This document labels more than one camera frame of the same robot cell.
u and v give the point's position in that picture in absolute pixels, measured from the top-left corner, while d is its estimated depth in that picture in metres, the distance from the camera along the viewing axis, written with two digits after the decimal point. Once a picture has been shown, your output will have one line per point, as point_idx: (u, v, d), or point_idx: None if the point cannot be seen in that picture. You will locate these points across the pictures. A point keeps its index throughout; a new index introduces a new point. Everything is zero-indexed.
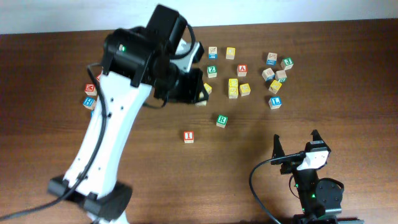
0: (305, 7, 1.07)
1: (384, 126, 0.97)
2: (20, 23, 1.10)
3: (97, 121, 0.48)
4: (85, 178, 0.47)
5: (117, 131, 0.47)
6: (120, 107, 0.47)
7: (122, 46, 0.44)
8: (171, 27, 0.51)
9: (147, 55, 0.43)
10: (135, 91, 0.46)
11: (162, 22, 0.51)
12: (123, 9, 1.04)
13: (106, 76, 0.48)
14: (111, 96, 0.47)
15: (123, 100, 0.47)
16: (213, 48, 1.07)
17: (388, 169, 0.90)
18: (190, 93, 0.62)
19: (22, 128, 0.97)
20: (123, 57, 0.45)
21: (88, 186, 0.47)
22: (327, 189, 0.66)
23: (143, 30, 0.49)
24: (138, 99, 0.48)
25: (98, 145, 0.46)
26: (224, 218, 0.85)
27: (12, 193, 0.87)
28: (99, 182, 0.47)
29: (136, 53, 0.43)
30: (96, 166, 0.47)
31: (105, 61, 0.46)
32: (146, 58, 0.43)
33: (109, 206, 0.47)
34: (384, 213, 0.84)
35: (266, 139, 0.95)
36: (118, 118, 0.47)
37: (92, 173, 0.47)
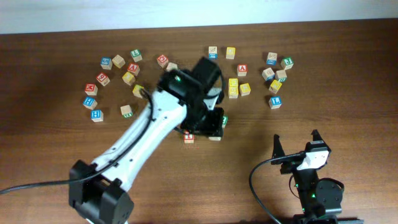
0: (305, 6, 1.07)
1: (384, 125, 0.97)
2: (20, 23, 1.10)
3: (142, 121, 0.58)
4: (114, 166, 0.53)
5: (157, 135, 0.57)
6: (165, 117, 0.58)
7: (178, 78, 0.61)
8: (209, 74, 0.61)
9: (191, 91, 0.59)
10: (179, 109, 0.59)
11: (203, 70, 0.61)
12: (123, 9, 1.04)
13: (159, 92, 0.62)
14: (159, 106, 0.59)
15: (169, 111, 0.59)
16: (213, 48, 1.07)
17: (388, 168, 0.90)
18: (213, 127, 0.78)
19: (22, 128, 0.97)
20: (175, 86, 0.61)
21: (115, 173, 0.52)
22: (327, 189, 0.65)
23: (189, 72, 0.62)
24: (178, 117, 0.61)
25: (140, 139, 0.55)
26: (224, 218, 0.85)
27: (11, 193, 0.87)
28: (127, 172, 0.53)
29: (185, 87, 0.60)
30: (128, 157, 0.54)
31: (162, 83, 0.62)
32: (191, 93, 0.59)
33: (125, 201, 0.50)
34: (384, 213, 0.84)
35: (267, 139, 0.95)
36: (160, 124, 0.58)
37: (124, 162, 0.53)
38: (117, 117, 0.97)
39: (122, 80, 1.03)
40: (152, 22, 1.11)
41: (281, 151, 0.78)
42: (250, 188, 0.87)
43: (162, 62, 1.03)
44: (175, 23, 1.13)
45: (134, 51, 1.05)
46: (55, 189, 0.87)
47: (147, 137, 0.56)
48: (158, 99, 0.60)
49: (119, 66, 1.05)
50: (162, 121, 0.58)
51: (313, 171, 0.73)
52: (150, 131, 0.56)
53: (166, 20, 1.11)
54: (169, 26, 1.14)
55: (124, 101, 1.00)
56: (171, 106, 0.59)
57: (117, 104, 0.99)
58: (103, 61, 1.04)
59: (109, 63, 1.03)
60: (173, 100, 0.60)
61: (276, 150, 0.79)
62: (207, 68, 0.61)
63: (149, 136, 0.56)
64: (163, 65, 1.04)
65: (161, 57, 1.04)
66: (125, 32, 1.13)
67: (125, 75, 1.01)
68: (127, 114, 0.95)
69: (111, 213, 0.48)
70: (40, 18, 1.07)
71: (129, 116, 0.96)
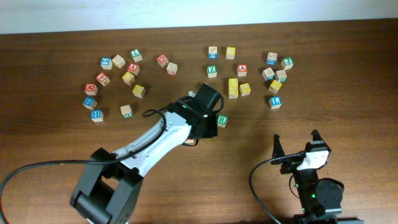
0: (305, 6, 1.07)
1: (384, 125, 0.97)
2: (20, 23, 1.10)
3: (157, 129, 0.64)
4: (132, 157, 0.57)
5: (167, 143, 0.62)
6: (176, 129, 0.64)
7: (184, 105, 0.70)
8: (211, 99, 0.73)
9: (197, 116, 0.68)
10: (186, 127, 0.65)
11: (204, 96, 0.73)
12: (123, 9, 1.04)
13: (169, 112, 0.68)
14: (170, 121, 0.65)
15: (178, 126, 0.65)
16: (213, 48, 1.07)
17: (388, 169, 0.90)
18: (213, 132, 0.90)
19: (22, 128, 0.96)
20: (182, 111, 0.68)
21: (132, 163, 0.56)
22: (327, 189, 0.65)
23: (192, 100, 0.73)
24: (185, 132, 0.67)
25: (155, 142, 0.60)
26: (224, 218, 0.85)
27: (10, 193, 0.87)
28: (142, 165, 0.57)
29: (191, 112, 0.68)
30: (144, 154, 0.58)
31: (170, 109, 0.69)
32: (196, 117, 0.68)
33: (135, 194, 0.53)
34: (384, 213, 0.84)
35: (267, 139, 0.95)
36: (171, 134, 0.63)
37: (140, 156, 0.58)
38: (117, 117, 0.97)
39: (122, 80, 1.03)
40: (152, 22, 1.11)
41: (281, 152, 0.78)
42: (250, 188, 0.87)
43: (162, 62, 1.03)
44: (175, 23, 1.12)
45: (134, 51, 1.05)
46: (54, 190, 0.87)
47: (161, 141, 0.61)
48: (169, 117, 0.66)
49: (119, 66, 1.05)
50: (174, 132, 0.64)
51: (313, 171, 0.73)
52: (163, 139, 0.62)
53: (166, 20, 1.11)
54: (169, 26, 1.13)
55: (124, 101, 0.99)
56: (181, 122, 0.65)
57: (117, 104, 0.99)
58: (103, 61, 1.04)
59: (109, 63, 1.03)
60: (182, 119, 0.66)
61: (276, 150, 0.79)
62: (207, 94, 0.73)
63: (163, 140, 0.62)
64: (163, 65, 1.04)
65: (160, 57, 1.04)
66: (125, 32, 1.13)
67: (125, 75, 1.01)
68: (127, 115, 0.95)
69: (122, 203, 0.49)
70: (40, 18, 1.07)
71: (129, 116, 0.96)
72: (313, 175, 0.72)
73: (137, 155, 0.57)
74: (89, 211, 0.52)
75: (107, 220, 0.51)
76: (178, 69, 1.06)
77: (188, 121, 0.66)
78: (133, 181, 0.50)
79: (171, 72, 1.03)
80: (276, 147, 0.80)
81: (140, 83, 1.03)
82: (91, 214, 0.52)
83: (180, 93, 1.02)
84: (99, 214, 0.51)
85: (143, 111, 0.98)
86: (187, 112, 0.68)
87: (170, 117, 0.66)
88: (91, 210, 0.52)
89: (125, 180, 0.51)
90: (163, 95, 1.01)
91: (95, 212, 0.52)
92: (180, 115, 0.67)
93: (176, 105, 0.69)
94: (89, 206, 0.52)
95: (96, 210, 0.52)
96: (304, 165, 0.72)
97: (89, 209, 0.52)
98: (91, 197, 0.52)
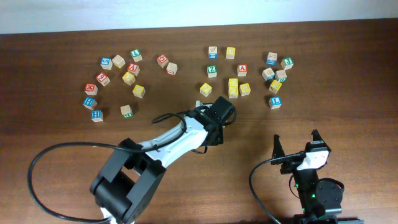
0: (305, 6, 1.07)
1: (384, 125, 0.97)
2: (20, 23, 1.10)
3: (177, 130, 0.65)
4: (156, 150, 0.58)
5: (187, 142, 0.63)
6: (194, 133, 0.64)
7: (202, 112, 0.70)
8: (226, 110, 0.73)
9: (210, 126, 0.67)
10: (203, 133, 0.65)
11: (221, 106, 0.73)
12: (123, 9, 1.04)
13: (188, 117, 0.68)
14: (189, 126, 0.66)
15: (196, 130, 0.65)
16: (213, 48, 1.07)
17: (388, 169, 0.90)
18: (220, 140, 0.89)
19: (22, 128, 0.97)
20: (198, 118, 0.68)
21: (156, 155, 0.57)
22: (327, 189, 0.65)
23: (208, 110, 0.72)
24: (201, 138, 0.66)
25: (176, 139, 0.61)
26: (224, 218, 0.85)
27: (10, 193, 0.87)
28: (165, 159, 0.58)
29: (205, 122, 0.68)
30: (166, 149, 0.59)
31: (188, 114, 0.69)
32: (210, 127, 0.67)
33: (155, 186, 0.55)
34: (384, 213, 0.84)
35: (267, 139, 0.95)
36: (191, 136, 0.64)
37: (163, 150, 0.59)
38: (117, 117, 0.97)
39: (122, 80, 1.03)
40: (152, 22, 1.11)
41: (282, 152, 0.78)
42: (250, 188, 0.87)
43: (162, 62, 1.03)
44: (175, 23, 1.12)
45: (134, 51, 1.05)
46: (54, 189, 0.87)
47: (182, 140, 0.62)
48: (188, 120, 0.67)
49: (119, 66, 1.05)
50: (193, 135, 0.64)
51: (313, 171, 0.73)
52: (183, 139, 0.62)
53: (165, 20, 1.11)
54: (168, 26, 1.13)
55: (124, 101, 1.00)
56: (200, 127, 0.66)
57: (117, 104, 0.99)
58: (103, 61, 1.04)
59: (109, 63, 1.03)
60: (200, 124, 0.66)
61: (276, 150, 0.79)
62: (224, 106, 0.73)
63: (185, 139, 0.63)
64: (163, 65, 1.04)
65: (160, 57, 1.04)
66: (125, 32, 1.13)
67: (125, 75, 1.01)
68: (127, 114, 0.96)
69: (144, 192, 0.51)
70: (40, 18, 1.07)
71: (129, 116, 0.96)
72: (313, 175, 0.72)
73: (161, 150, 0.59)
74: (108, 200, 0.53)
75: (124, 210, 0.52)
76: (178, 69, 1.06)
77: (206, 127, 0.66)
78: (157, 172, 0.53)
79: (171, 72, 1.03)
80: (276, 147, 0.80)
81: (140, 83, 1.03)
82: (109, 204, 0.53)
83: (180, 92, 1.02)
84: (117, 203, 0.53)
85: (143, 111, 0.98)
86: (203, 121, 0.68)
87: (189, 121, 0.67)
88: (110, 200, 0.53)
89: (147, 171, 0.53)
90: (163, 95, 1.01)
91: (114, 201, 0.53)
92: (198, 121, 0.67)
93: (192, 112, 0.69)
94: (109, 195, 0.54)
95: (115, 199, 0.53)
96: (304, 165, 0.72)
97: (109, 197, 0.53)
98: (112, 186, 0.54)
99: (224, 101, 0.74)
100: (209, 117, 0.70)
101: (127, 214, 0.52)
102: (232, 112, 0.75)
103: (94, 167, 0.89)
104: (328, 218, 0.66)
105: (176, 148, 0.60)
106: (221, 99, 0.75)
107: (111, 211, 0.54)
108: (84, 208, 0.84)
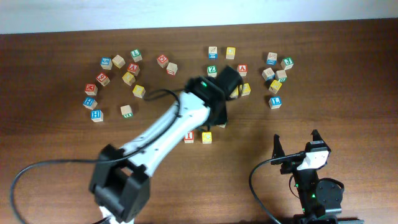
0: (305, 6, 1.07)
1: (384, 125, 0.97)
2: (19, 23, 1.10)
3: (167, 119, 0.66)
4: (141, 152, 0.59)
5: (175, 135, 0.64)
6: (188, 119, 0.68)
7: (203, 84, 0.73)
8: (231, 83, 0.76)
9: (207, 102, 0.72)
10: (197, 115, 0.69)
11: (226, 78, 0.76)
12: (123, 9, 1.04)
13: (187, 93, 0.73)
14: (185, 108, 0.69)
15: (190, 116, 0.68)
16: (213, 48, 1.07)
17: (388, 169, 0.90)
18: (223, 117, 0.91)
19: (22, 128, 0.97)
20: (198, 92, 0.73)
21: (140, 158, 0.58)
22: (328, 189, 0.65)
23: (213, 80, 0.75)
24: (191, 126, 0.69)
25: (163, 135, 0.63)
26: (224, 218, 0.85)
27: (10, 193, 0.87)
28: (151, 159, 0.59)
29: (206, 96, 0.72)
30: (153, 147, 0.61)
31: (189, 86, 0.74)
32: (208, 102, 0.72)
33: (148, 186, 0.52)
34: (384, 213, 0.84)
35: (266, 139, 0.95)
36: (179, 128, 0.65)
37: (150, 150, 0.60)
38: (117, 117, 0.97)
39: (122, 80, 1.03)
40: (152, 22, 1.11)
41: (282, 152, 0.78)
42: (250, 188, 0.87)
43: (162, 62, 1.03)
44: (175, 23, 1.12)
45: (134, 51, 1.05)
46: (54, 189, 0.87)
47: (169, 134, 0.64)
48: (184, 100, 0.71)
49: (119, 66, 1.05)
50: (185, 122, 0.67)
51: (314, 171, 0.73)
52: (173, 130, 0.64)
53: (166, 20, 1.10)
54: (169, 26, 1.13)
55: (124, 101, 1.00)
56: (198, 103, 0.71)
57: (117, 104, 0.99)
58: (103, 61, 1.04)
59: (109, 63, 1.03)
60: (199, 100, 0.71)
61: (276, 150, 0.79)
62: (229, 78, 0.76)
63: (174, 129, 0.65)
64: (163, 65, 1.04)
65: (161, 57, 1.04)
66: (124, 32, 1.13)
67: (125, 75, 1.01)
68: (127, 114, 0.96)
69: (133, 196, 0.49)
70: (40, 18, 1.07)
71: (129, 116, 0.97)
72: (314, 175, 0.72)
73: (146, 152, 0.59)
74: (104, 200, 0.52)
75: (121, 210, 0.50)
76: (178, 69, 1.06)
77: (204, 102, 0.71)
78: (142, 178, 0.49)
79: (171, 72, 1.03)
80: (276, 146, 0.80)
81: (140, 83, 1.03)
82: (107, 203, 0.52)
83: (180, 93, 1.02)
84: (114, 202, 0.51)
85: (143, 111, 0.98)
86: (205, 93, 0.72)
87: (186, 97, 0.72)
88: (107, 200, 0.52)
89: (134, 177, 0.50)
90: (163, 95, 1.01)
91: (111, 201, 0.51)
92: (198, 95, 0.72)
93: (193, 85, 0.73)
94: (105, 195, 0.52)
95: (111, 200, 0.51)
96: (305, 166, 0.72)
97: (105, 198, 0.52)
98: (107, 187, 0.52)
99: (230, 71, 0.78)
100: (213, 87, 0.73)
101: (124, 214, 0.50)
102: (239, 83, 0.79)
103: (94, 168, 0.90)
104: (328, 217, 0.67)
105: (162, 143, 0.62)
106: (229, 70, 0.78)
107: (110, 210, 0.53)
108: (84, 208, 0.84)
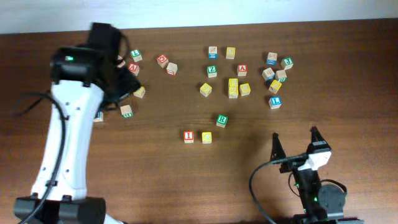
0: (305, 6, 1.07)
1: (384, 125, 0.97)
2: (18, 24, 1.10)
3: (57, 124, 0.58)
4: (53, 185, 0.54)
5: (78, 134, 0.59)
6: (77, 108, 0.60)
7: (69, 57, 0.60)
8: (106, 34, 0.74)
9: (89, 61, 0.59)
10: (86, 93, 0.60)
11: (100, 35, 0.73)
12: (123, 9, 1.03)
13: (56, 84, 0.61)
14: (66, 101, 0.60)
15: (77, 102, 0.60)
16: (213, 48, 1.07)
17: (388, 168, 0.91)
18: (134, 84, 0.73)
19: (23, 128, 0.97)
20: (70, 65, 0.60)
21: (58, 191, 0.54)
22: (331, 193, 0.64)
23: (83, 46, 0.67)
24: (91, 101, 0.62)
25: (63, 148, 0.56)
26: (224, 218, 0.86)
27: (12, 193, 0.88)
28: (68, 185, 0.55)
29: (78, 62, 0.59)
30: (63, 170, 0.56)
31: (53, 70, 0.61)
32: (89, 66, 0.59)
33: (84, 208, 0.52)
34: (384, 213, 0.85)
35: (266, 139, 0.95)
36: (76, 122, 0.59)
37: (61, 178, 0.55)
38: (117, 117, 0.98)
39: None
40: (152, 22, 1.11)
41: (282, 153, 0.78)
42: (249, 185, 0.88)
43: (162, 62, 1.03)
44: (175, 23, 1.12)
45: (134, 51, 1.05)
46: None
47: (71, 139, 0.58)
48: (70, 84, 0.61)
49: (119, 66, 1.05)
50: (73, 115, 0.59)
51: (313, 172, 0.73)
52: (71, 131, 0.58)
53: (166, 20, 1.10)
54: (168, 26, 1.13)
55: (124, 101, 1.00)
56: (82, 66, 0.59)
57: None
58: None
59: None
60: (79, 66, 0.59)
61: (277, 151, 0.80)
62: (106, 33, 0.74)
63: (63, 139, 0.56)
64: (163, 65, 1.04)
65: (161, 57, 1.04)
66: (124, 32, 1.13)
67: None
68: (127, 114, 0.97)
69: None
70: (40, 18, 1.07)
71: (129, 116, 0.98)
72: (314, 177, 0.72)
73: (58, 182, 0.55)
74: None
75: None
76: (178, 69, 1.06)
77: (88, 63, 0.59)
78: (74, 210, 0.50)
79: (171, 72, 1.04)
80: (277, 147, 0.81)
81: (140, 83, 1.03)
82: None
83: (180, 93, 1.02)
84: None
85: (143, 111, 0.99)
86: (77, 61, 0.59)
87: (66, 84, 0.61)
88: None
89: (63, 210, 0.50)
90: (163, 96, 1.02)
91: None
92: (73, 64, 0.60)
93: (60, 63, 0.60)
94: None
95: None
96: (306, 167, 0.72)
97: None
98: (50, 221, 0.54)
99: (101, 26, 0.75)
100: (88, 49, 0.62)
101: None
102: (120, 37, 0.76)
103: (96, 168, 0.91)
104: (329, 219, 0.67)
105: (64, 162, 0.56)
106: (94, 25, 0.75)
107: None
108: None
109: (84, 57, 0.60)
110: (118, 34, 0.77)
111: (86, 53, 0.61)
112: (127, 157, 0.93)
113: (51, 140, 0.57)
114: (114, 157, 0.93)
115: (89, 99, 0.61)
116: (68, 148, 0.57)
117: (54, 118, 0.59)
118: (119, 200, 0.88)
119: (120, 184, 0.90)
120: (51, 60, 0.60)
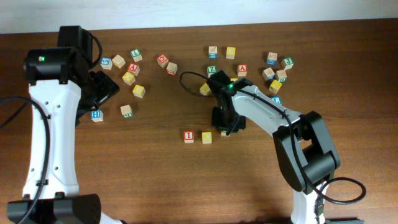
0: (308, 7, 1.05)
1: (384, 126, 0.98)
2: (15, 24, 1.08)
3: (38, 122, 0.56)
4: (45, 184, 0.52)
5: (63, 127, 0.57)
6: (58, 106, 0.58)
7: (41, 58, 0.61)
8: (76, 34, 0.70)
9: (62, 61, 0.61)
10: (63, 88, 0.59)
11: (68, 35, 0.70)
12: (123, 9, 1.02)
13: (33, 86, 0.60)
14: (45, 100, 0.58)
15: (56, 99, 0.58)
16: (213, 47, 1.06)
17: (387, 169, 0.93)
18: (113, 85, 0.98)
19: (23, 129, 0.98)
20: (43, 65, 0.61)
21: (50, 189, 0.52)
22: (313, 166, 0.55)
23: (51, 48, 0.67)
24: (71, 96, 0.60)
25: (48, 145, 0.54)
26: (224, 218, 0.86)
27: (17, 192, 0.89)
28: (60, 181, 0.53)
29: (53, 62, 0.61)
30: (51, 168, 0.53)
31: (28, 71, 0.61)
32: (63, 65, 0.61)
33: (79, 201, 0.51)
34: (383, 213, 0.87)
35: (266, 139, 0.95)
36: (58, 117, 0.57)
37: (51, 175, 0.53)
38: (118, 117, 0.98)
39: (122, 80, 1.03)
40: (151, 22, 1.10)
41: (316, 165, 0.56)
42: (260, 106, 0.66)
43: (162, 62, 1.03)
44: (174, 23, 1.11)
45: (134, 51, 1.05)
46: None
47: (53, 135, 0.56)
48: (43, 81, 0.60)
49: (119, 66, 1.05)
50: (56, 112, 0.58)
51: (283, 137, 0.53)
52: (55, 126, 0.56)
53: (165, 20, 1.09)
54: (168, 25, 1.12)
55: (125, 101, 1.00)
56: (56, 67, 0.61)
57: (117, 104, 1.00)
58: (103, 61, 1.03)
59: (109, 63, 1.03)
60: (53, 66, 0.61)
61: (308, 182, 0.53)
62: (73, 32, 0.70)
63: (46, 136, 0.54)
64: (163, 65, 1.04)
65: (161, 57, 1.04)
66: (124, 32, 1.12)
67: (125, 75, 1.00)
68: (127, 114, 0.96)
69: (76, 218, 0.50)
70: (38, 18, 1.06)
71: (129, 116, 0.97)
72: (283, 134, 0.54)
73: (48, 180, 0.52)
74: None
75: None
76: (178, 69, 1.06)
77: (61, 63, 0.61)
78: (69, 201, 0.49)
79: (171, 72, 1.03)
80: (296, 175, 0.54)
81: (140, 83, 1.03)
82: None
83: (180, 93, 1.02)
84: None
85: (143, 111, 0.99)
86: (51, 61, 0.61)
87: (41, 84, 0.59)
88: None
89: (57, 203, 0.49)
90: (163, 95, 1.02)
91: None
92: (47, 64, 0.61)
93: (33, 64, 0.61)
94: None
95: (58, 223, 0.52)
96: (321, 124, 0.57)
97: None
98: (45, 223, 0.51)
99: (67, 27, 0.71)
100: (59, 48, 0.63)
101: None
102: (86, 35, 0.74)
103: (96, 168, 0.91)
104: (253, 93, 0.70)
105: (52, 158, 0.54)
106: (63, 28, 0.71)
107: None
108: None
109: (55, 57, 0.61)
110: (88, 33, 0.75)
111: (58, 53, 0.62)
112: (127, 157, 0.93)
113: (35, 142, 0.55)
114: (114, 157, 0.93)
115: (68, 94, 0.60)
116: (53, 145, 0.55)
117: (35, 119, 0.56)
118: (119, 200, 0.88)
119: (120, 184, 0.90)
120: (25, 63, 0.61)
